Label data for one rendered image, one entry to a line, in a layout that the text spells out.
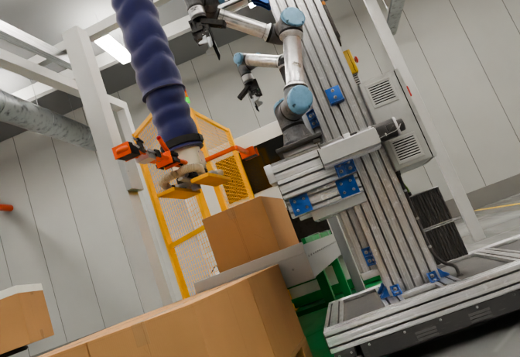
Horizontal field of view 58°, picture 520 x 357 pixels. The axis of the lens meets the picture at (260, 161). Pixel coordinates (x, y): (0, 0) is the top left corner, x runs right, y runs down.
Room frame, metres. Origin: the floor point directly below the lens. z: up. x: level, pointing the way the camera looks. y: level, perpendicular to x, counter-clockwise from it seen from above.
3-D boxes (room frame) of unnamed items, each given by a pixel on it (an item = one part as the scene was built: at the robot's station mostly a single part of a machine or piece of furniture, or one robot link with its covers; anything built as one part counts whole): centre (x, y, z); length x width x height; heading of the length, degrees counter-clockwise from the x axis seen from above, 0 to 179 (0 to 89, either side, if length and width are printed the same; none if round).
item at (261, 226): (3.10, 0.20, 0.75); 0.60 x 0.40 x 0.40; 168
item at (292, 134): (2.21, -0.21, 1.09); 0.15 x 0.15 x 0.10
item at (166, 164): (2.14, 0.41, 1.18); 0.10 x 0.08 x 0.06; 78
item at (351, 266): (3.24, -0.33, 0.50); 0.07 x 0.07 x 1.00; 78
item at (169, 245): (3.91, 0.78, 1.05); 0.87 x 0.10 x 2.10; 40
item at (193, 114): (4.60, 0.33, 1.05); 1.17 x 0.10 x 2.10; 168
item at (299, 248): (2.78, 0.28, 0.58); 0.70 x 0.03 x 0.06; 78
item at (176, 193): (2.41, 0.45, 1.08); 0.34 x 0.10 x 0.05; 168
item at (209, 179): (2.37, 0.26, 1.08); 0.34 x 0.10 x 0.05; 168
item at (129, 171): (3.69, 1.02, 1.62); 0.20 x 0.05 x 0.30; 168
